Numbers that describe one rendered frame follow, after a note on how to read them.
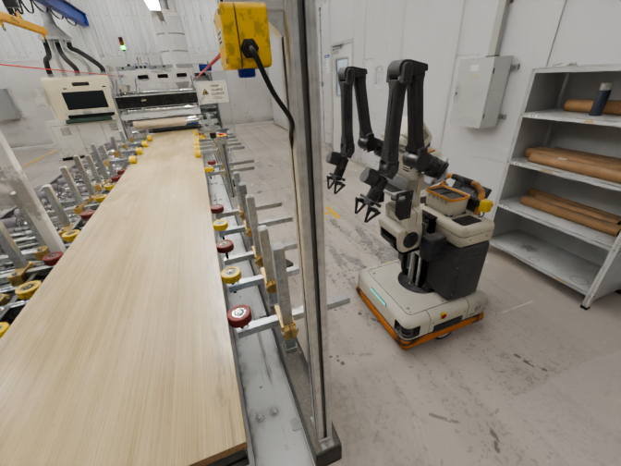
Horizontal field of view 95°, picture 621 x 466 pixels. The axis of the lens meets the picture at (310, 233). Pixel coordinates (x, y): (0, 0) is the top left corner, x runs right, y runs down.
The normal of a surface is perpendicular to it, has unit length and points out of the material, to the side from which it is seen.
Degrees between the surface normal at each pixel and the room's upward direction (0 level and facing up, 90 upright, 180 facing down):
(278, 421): 0
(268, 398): 0
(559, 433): 0
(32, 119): 90
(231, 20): 90
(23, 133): 90
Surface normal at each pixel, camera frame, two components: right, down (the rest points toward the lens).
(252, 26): 0.35, 0.44
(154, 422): -0.06, -0.87
